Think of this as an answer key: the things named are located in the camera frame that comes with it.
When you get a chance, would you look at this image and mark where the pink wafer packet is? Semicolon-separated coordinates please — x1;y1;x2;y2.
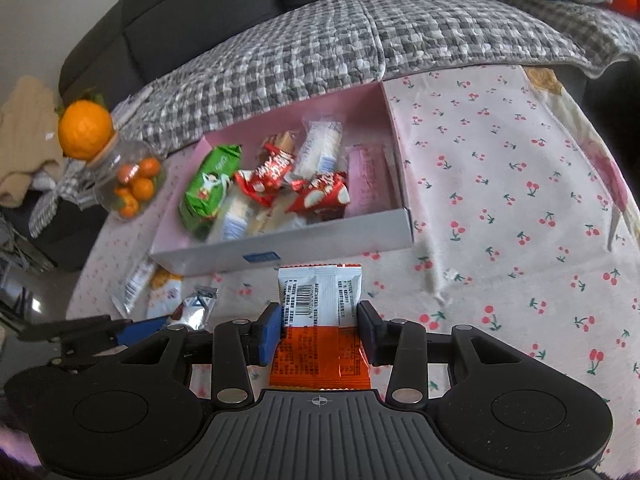
346;143;397;219

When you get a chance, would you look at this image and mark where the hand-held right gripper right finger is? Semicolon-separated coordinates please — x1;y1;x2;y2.
357;299;544;408

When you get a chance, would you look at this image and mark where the white wafer packet blue label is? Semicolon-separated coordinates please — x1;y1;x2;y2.
207;192;257;243

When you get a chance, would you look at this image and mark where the dark grey sofa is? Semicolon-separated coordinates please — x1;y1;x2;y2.
58;0;482;112

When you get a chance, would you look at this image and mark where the cluster of small mandarins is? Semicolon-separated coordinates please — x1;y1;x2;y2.
113;156;164;220

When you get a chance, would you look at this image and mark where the pale yellow wafer packet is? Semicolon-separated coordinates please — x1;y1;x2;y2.
247;204;311;236

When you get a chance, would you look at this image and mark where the beige cloth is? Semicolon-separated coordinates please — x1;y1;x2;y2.
0;75;69;209

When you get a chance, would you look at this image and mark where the cherry print tablecloth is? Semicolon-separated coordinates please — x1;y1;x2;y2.
65;62;640;480

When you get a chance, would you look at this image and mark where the large orange with leaves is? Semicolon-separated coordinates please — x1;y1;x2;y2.
56;90;116;161

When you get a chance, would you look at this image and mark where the white snack packet orange print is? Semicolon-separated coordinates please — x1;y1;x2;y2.
148;266;184;322

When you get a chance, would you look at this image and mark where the pink fuzzy garment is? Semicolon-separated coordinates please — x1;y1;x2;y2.
0;394;47;480

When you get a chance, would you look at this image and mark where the silver snack packet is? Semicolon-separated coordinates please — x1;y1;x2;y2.
171;284;219;332

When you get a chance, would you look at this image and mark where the red snack packet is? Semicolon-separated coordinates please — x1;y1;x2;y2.
234;141;299;207
287;171;351;222

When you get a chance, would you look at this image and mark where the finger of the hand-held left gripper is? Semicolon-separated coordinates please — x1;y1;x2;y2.
15;314;170;347

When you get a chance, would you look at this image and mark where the pink cardboard box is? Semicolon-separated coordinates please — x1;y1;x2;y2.
149;80;416;278

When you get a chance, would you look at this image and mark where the brown snack packet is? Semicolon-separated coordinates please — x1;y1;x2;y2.
259;130;302;156

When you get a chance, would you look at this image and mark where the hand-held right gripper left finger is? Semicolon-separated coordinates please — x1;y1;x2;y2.
99;300;283;409

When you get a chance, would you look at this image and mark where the glass jar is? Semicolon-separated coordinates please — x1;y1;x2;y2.
91;139;168;222

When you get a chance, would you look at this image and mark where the grey checked sofa blanket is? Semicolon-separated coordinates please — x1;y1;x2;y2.
106;0;597;162
481;0;640;82

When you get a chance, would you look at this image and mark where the wooden jar lid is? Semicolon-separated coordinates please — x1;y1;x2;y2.
84;131;122;167

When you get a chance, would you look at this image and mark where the long pale green snack packet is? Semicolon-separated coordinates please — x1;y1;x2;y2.
111;255;157;319

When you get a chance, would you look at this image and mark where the grey checked cloth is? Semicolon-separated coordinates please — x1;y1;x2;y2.
26;156;109;239

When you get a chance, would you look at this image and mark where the orange and white snack packet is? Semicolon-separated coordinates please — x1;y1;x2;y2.
269;261;374;393

